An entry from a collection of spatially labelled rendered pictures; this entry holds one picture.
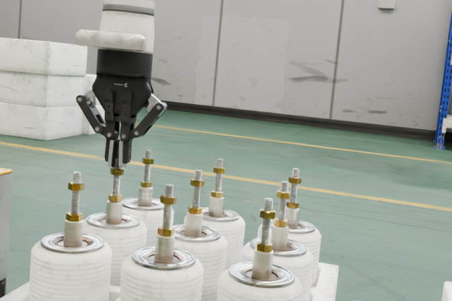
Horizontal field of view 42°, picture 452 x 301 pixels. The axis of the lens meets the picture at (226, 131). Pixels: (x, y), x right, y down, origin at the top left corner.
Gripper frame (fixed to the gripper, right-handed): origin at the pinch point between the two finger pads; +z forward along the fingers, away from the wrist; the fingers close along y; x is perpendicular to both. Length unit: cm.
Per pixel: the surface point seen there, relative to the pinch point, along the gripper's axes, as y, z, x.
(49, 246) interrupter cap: 2.6, 9.5, 14.7
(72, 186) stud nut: 1.1, 2.6, 12.6
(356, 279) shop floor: -41, 35, -64
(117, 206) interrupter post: -0.7, 7.4, 0.7
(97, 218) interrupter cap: 2.4, 9.7, -0.2
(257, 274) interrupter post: -22.0, 9.5, 14.6
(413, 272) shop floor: -56, 35, -76
